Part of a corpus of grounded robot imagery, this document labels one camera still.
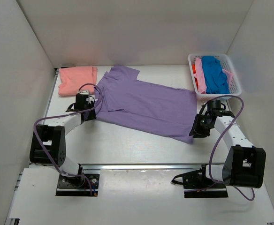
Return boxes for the purple t-shirt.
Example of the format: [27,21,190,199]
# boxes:
[95,66,197,144]

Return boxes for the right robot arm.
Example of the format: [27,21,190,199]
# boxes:
[189,99,266,188]

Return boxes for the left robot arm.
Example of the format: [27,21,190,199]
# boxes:
[30,94,96,187]

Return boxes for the folded salmon pink t-shirt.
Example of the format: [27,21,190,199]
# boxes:
[58,66,98,97]

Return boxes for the blue t-shirt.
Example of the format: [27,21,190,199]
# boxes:
[201,56,229,94]

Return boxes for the white plastic basket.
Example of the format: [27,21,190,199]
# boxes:
[188,53,242,101]

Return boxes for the light pink t-shirt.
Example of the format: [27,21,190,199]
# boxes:
[194,58,233,94]

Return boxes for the orange t-shirt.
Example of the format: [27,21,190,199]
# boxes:
[192,64,198,90]

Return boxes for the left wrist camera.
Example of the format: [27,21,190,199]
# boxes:
[77,90,90,96]

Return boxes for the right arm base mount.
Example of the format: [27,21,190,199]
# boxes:
[171,165,228,199]

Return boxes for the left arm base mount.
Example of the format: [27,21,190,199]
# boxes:
[55,170,100,197]

